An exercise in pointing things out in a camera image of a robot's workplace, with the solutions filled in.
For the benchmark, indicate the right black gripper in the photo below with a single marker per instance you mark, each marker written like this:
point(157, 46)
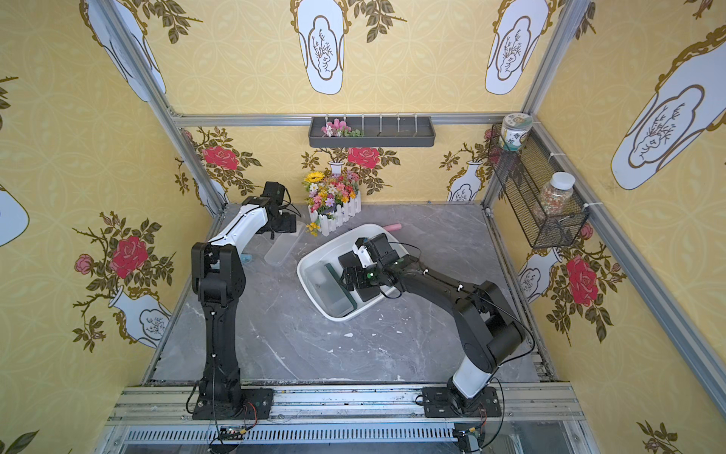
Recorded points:
point(352, 272)

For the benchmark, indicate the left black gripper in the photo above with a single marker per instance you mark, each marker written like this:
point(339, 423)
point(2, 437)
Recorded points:
point(285, 224)

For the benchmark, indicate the clear plastic pencil case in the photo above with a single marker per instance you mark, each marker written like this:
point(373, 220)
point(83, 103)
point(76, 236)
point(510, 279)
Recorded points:
point(281, 248)

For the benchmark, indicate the black pencil case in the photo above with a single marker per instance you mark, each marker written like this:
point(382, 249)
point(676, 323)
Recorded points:
point(368, 293)

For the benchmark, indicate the dark green pencil case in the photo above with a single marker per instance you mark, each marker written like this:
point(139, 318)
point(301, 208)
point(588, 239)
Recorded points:
point(347, 289)

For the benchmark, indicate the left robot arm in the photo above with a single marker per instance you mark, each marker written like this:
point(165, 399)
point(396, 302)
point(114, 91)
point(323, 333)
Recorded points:
point(218, 280)

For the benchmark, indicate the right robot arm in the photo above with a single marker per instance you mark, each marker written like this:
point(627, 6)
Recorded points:
point(488, 331)

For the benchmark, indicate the pink object behind box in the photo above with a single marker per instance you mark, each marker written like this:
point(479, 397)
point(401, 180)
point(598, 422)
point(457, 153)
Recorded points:
point(393, 227)

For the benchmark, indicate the flower pot with white fence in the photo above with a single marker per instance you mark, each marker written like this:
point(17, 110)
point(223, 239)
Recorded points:
point(331, 200)

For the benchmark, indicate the pink flowers on shelf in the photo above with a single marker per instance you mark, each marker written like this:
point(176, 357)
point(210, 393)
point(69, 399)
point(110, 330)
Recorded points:
point(339, 128)

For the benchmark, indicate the clear jar white lid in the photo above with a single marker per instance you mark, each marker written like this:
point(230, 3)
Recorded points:
point(555, 195)

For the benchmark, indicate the jar with patterned label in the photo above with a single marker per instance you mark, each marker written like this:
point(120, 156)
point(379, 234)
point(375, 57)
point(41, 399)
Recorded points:
point(514, 131)

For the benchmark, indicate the right circuit board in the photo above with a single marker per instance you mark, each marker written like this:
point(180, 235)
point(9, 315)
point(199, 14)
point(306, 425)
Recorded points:
point(467, 442)

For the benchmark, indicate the circuit board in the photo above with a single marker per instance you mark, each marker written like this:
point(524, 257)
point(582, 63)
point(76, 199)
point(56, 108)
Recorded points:
point(467, 442)
point(229, 434)

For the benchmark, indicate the left circuit board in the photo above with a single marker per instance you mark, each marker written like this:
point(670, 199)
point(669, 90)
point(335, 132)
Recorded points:
point(229, 434)

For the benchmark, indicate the grey wall shelf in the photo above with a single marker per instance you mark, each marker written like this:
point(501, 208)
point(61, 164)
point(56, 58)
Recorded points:
point(378, 131)

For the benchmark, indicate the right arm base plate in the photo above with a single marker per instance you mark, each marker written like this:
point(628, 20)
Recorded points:
point(443, 402)

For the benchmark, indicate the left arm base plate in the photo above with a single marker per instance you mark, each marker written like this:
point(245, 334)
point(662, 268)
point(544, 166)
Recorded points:
point(253, 404)

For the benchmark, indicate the black wire basket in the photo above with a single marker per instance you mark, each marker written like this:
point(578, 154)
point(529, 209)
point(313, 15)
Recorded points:
point(522, 175)

